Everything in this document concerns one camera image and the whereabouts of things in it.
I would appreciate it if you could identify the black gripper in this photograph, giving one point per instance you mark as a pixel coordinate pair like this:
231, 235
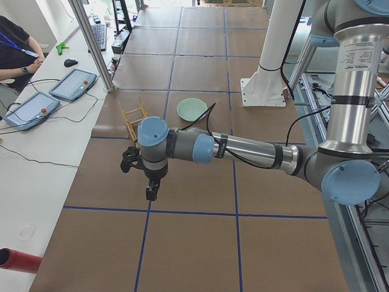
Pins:
154, 175

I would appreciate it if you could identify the light green ceramic plate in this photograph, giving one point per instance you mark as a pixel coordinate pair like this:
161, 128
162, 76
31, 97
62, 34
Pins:
191, 108

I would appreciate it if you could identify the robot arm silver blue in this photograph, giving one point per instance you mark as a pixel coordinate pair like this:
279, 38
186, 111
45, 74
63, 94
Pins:
341, 166

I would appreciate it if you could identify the wooden dish rack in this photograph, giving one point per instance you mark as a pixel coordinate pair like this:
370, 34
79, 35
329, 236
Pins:
134, 117

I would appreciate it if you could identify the white side desk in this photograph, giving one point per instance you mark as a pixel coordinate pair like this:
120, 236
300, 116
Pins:
38, 167

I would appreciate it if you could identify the far teach pendant tablet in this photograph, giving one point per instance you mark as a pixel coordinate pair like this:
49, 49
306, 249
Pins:
73, 85

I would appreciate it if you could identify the teach pendant tablet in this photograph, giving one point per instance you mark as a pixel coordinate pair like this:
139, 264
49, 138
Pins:
33, 111
73, 85

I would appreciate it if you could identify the near teach pendant tablet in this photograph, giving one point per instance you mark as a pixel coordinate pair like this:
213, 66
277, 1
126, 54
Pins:
33, 111

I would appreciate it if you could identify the black power box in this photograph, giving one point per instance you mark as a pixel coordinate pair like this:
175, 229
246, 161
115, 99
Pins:
120, 42

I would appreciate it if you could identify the black computer mouse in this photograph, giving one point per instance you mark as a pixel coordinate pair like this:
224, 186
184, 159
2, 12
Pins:
70, 62

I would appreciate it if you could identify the red cylinder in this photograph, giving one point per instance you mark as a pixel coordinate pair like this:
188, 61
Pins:
19, 261

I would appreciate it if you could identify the black keyboard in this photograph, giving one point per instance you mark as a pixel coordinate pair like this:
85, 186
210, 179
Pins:
99, 31

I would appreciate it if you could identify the green plastic tool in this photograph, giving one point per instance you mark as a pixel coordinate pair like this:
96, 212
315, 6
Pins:
61, 47

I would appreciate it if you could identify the seated person black shirt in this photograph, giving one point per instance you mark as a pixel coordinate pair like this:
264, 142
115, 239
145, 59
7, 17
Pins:
21, 54

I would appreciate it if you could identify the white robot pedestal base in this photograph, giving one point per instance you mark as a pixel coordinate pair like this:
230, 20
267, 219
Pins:
265, 87

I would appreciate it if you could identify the aluminium frame post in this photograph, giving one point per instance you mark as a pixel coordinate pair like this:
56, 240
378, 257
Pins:
83, 21

